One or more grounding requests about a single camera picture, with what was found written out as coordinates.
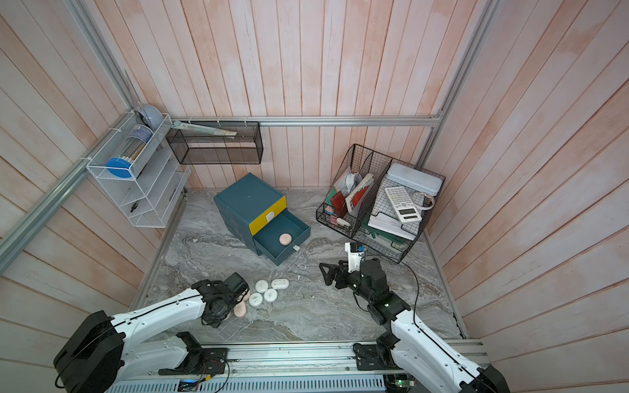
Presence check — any white round earphone case top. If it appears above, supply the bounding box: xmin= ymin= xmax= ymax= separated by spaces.
xmin=255 ymin=279 xmax=270 ymax=294

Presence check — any white pencil case box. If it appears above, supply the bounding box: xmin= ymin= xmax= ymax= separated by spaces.
xmin=386 ymin=163 xmax=443 ymax=197

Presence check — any white round earphone case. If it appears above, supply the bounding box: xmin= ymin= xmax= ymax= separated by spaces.
xmin=263 ymin=288 xmax=278 ymax=303
xmin=255 ymin=279 xmax=270 ymax=294
xmin=248 ymin=292 xmax=265 ymax=308

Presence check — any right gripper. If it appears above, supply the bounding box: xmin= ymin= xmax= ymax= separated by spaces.
xmin=321 ymin=258 xmax=376 ymax=306

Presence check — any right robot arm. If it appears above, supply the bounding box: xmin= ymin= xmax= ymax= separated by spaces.
xmin=319 ymin=259 xmax=509 ymax=392

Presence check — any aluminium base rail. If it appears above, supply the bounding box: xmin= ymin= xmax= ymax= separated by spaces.
xmin=108 ymin=341 xmax=493 ymax=392

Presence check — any black wire desk organizer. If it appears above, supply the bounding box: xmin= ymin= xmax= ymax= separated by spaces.
xmin=315 ymin=144 xmax=445 ymax=263

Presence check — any black mesh wall basket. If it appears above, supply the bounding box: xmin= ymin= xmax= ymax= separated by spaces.
xmin=166 ymin=121 xmax=264 ymax=165

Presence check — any white round earphone case right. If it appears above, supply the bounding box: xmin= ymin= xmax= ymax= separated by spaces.
xmin=263 ymin=288 xmax=278 ymax=303

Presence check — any white round earphone case left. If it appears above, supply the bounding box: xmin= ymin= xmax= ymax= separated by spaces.
xmin=248 ymin=292 xmax=265 ymax=308

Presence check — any white oval earphone case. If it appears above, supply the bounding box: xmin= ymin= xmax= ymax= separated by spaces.
xmin=271 ymin=278 xmax=290 ymax=291

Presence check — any white calculator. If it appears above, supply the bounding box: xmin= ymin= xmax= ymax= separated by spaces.
xmin=385 ymin=186 xmax=424 ymax=224

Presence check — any yellow top drawer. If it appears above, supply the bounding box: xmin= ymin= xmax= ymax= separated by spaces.
xmin=249 ymin=196 xmax=287 ymax=236

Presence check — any white wire wall shelf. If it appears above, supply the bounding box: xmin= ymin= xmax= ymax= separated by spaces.
xmin=87 ymin=113 xmax=191 ymax=229

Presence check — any ruler in mesh basket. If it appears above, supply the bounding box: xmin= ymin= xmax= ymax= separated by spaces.
xmin=172 ymin=121 xmax=238 ymax=137

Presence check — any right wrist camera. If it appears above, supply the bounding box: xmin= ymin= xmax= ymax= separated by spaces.
xmin=345 ymin=242 xmax=365 ymax=273

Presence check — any grey round disc on shelf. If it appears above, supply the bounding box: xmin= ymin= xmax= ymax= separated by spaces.
xmin=139 ymin=104 xmax=164 ymax=131

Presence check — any blue capped clear tube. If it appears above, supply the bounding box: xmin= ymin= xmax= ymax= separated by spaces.
xmin=106 ymin=124 xmax=153 ymax=178

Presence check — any teal drawer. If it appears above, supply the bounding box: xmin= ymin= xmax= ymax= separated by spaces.
xmin=253 ymin=210 xmax=311 ymax=265

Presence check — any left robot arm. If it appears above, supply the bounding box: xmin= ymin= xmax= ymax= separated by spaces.
xmin=53 ymin=273 xmax=249 ymax=392

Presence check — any teal drawer cabinet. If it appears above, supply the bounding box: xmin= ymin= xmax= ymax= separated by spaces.
xmin=214 ymin=173 xmax=285 ymax=252

